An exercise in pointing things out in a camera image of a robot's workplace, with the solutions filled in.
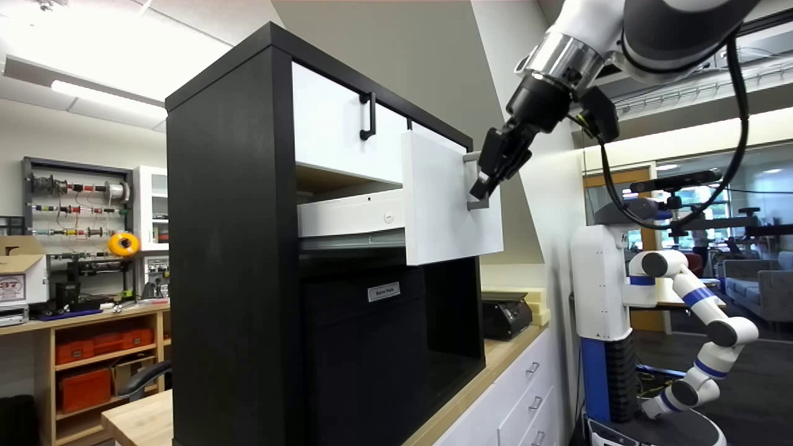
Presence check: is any white wall shelf cabinet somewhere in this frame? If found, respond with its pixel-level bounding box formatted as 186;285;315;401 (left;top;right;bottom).
134;165;173;254

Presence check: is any white blue mobile robot body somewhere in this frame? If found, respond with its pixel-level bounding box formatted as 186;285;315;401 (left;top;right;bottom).
567;197;730;446

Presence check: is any blue sofa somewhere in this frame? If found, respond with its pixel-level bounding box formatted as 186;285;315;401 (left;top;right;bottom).
720;250;793;327

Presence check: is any white counter with drawers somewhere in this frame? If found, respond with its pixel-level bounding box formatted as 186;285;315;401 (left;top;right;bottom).
405;319;565;446

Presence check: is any black fabric storage bin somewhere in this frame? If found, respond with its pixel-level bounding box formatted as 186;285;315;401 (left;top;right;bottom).
300;265;434;446

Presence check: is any white drawer with black handle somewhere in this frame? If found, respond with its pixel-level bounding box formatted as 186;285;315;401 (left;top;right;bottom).
290;59;414;187

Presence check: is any black wooden kitchen cabinet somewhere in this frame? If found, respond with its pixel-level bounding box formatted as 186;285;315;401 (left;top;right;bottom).
163;21;489;446

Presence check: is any yellow filament spool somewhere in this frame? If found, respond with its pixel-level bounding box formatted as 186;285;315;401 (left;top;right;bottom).
108;229;145;262

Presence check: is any long red toolbox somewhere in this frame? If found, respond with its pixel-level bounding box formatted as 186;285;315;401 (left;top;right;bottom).
56;324;158;368

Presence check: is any white cardboard box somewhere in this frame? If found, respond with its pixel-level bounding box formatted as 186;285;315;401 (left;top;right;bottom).
0;250;53;317

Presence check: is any light wooden table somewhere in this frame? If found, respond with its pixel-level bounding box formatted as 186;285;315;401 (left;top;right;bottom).
100;389;176;446

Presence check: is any wooden workbench with shelves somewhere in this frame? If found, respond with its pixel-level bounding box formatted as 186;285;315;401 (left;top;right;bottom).
0;298;173;446

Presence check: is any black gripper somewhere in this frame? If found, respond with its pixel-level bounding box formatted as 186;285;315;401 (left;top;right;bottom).
470;75;576;203

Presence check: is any black device on counter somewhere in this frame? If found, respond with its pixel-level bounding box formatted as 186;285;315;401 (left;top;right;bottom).
482;291;536;342

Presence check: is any black benchtop machine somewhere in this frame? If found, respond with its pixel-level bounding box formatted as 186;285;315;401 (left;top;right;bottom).
35;250;140;322

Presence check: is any yellow foam block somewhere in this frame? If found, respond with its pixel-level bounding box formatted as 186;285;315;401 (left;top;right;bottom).
529;287;553;329

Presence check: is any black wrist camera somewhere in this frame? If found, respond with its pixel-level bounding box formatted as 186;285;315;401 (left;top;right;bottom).
577;84;622;148

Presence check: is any grey wall tool rack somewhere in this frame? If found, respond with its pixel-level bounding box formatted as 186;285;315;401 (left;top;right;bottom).
20;157;140;244

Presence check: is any small red toolbox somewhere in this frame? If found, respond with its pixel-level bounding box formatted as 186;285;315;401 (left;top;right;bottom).
57;368;118;416

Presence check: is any white drawer with silver handle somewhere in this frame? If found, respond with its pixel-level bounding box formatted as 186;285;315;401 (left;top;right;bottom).
295;126;507;269

